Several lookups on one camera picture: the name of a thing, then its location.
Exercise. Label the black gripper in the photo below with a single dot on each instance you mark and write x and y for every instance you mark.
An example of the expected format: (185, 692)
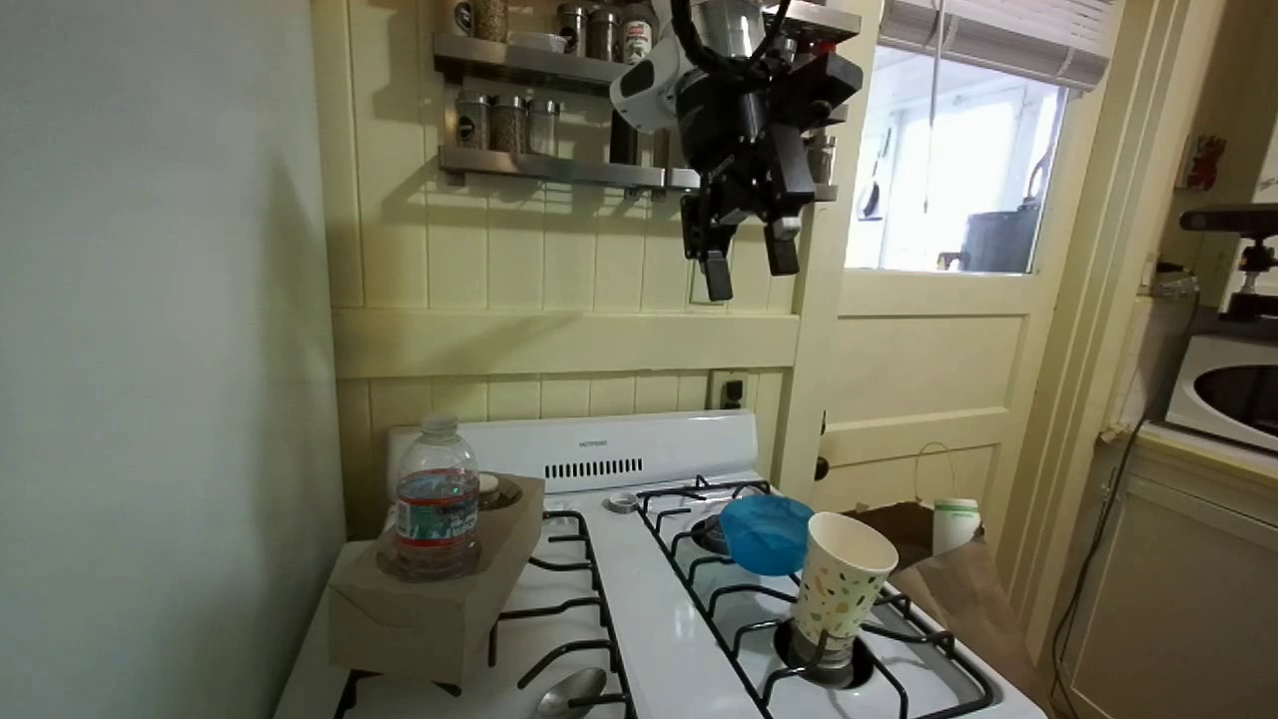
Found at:
(744, 138)

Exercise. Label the silver metal spoon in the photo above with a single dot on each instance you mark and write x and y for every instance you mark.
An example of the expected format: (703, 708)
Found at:
(571, 697)

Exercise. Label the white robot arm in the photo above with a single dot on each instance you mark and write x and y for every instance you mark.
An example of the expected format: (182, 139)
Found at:
(740, 36)

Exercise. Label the dotted paper cup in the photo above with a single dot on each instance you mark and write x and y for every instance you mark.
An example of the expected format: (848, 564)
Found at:
(841, 584)

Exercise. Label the metal spice rack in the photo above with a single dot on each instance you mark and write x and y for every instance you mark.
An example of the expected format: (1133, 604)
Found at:
(542, 102)

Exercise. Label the blue plastic bowl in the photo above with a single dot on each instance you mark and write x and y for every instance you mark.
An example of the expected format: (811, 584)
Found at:
(763, 534)

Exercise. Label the right black stove grate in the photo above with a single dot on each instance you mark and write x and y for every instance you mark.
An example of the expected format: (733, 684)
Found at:
(898, 661)

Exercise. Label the black stove grate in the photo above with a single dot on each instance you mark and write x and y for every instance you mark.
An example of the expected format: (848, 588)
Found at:
(554, 625)
(898, 661)

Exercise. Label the white gas stove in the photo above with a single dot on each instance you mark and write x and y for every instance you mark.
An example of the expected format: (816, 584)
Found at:
(600, 468)

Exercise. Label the small white container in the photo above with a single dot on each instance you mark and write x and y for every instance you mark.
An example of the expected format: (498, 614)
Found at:
(954, 522)

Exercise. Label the clear plastic water bottle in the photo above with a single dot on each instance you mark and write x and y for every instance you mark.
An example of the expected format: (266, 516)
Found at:
(431, 506)

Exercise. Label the left black stove grate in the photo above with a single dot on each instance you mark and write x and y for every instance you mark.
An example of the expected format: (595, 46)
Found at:
(554, 625)

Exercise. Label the white microwave oven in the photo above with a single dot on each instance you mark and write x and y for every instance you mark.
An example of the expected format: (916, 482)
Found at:
(1227, 388)

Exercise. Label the brown cardboard box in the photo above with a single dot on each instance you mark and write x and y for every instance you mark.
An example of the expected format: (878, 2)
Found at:
(431, 629)

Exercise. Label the black wall outlet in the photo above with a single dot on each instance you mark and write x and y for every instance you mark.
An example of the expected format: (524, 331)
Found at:
(733, 394)

